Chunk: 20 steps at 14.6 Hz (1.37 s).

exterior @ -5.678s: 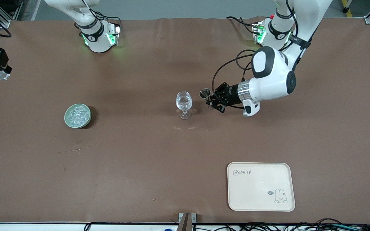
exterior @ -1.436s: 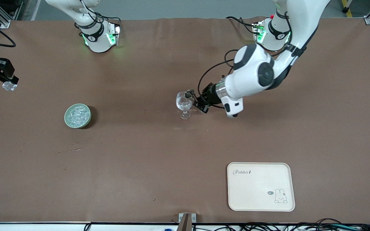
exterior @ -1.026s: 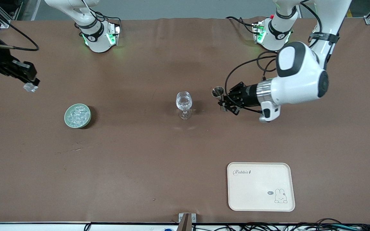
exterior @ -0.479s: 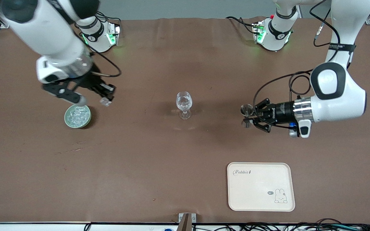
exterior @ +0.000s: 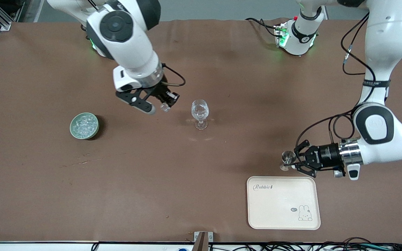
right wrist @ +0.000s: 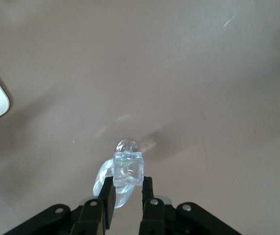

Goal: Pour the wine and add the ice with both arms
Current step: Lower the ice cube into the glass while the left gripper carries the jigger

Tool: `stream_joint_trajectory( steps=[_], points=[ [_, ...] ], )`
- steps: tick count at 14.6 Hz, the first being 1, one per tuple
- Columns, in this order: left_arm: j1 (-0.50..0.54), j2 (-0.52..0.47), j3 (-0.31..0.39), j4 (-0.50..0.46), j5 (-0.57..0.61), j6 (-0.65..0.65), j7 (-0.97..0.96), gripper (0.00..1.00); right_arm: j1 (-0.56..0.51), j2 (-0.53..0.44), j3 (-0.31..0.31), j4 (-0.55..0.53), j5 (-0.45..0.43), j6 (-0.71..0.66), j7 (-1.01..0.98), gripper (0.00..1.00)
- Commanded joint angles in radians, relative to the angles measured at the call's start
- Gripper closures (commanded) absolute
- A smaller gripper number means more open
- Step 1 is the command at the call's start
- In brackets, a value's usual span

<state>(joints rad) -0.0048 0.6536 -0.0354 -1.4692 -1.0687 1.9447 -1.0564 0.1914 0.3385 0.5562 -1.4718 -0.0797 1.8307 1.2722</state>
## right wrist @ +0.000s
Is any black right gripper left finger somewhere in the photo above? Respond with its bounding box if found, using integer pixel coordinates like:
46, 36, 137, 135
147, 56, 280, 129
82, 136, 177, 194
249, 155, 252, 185
72, 176, 116, 235

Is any clear stemmed wine glass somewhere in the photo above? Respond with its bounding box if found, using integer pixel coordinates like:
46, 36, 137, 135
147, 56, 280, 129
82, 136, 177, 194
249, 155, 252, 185
92, 138, 142, 209

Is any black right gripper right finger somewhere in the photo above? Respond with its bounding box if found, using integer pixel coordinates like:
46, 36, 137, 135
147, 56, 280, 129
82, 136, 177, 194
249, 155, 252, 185
139, 176, 166, 235

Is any brown table cover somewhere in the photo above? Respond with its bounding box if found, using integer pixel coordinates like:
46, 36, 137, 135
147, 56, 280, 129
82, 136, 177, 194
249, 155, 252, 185
0, 0, 280, 235

